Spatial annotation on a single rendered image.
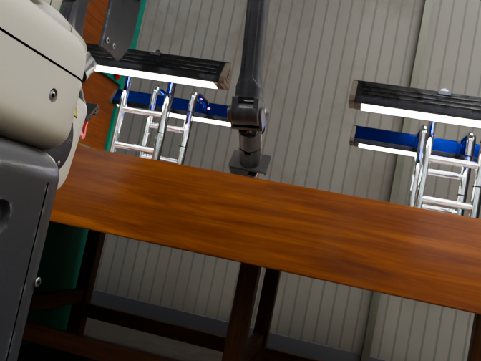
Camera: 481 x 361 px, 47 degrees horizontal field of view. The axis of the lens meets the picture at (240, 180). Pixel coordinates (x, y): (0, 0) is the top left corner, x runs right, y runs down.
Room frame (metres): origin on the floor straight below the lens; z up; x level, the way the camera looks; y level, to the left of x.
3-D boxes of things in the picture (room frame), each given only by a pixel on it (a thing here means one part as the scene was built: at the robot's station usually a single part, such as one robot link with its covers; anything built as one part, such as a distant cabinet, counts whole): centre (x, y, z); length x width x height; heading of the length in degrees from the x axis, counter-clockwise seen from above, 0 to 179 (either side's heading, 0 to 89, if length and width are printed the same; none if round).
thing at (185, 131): (2.10, 0.29, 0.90); 0.20 x 0.19 x 0.45; 77
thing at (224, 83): (1.63, 0.40, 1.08); 0.62 x 0.08 x 0.07; 77
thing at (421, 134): (1.89, -0.66, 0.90); 0.20 x 0.19 x 0.45; 77
